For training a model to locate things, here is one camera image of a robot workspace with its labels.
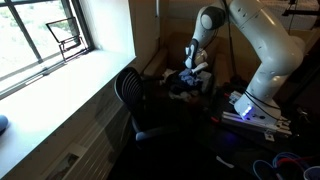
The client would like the pile of clothes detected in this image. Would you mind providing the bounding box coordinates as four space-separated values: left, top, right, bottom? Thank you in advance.
163 71 214 101

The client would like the white wall radiator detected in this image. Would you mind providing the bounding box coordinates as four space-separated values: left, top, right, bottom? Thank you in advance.
43 99 134 180

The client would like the white box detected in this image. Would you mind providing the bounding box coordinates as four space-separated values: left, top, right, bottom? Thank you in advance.
228 90 243 106

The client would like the aluminium robot base mount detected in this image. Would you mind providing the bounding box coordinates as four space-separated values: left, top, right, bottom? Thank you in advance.
221 111 293 143

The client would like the white cup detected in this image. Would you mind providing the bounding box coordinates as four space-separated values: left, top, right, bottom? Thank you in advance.
303 165 320 180

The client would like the black camera stand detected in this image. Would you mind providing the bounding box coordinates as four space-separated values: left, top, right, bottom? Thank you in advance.
281 0 305 17

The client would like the red cable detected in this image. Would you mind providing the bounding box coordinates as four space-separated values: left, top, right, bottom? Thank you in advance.
276 156 315 168

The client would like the blue cable loop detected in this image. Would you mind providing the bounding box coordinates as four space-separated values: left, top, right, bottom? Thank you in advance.
252 159 278 180
272 151 312 172

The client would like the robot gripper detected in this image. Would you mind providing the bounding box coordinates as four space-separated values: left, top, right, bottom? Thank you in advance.
184 38 210 76

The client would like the black office chair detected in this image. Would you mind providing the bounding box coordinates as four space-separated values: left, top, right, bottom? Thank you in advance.
114 66 201 151

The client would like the blue striped shirt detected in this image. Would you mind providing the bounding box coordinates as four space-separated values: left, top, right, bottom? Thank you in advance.
178 68 205 88

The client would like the rounded blue object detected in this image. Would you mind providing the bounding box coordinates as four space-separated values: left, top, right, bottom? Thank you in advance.
0 114 10 135

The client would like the black metal frame stand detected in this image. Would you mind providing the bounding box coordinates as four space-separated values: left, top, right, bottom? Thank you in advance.
45 16 91 63

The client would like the brown cardboard box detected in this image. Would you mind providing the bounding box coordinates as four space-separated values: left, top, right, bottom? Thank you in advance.
143 31 231 101

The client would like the white tape strip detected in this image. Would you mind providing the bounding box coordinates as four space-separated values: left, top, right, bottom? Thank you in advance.
215 155 235 169

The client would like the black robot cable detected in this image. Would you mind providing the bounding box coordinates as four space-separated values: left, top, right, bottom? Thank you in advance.
222 0 285 122

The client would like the dark window frame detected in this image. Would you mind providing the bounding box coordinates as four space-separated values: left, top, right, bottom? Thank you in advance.
0 0 96 101

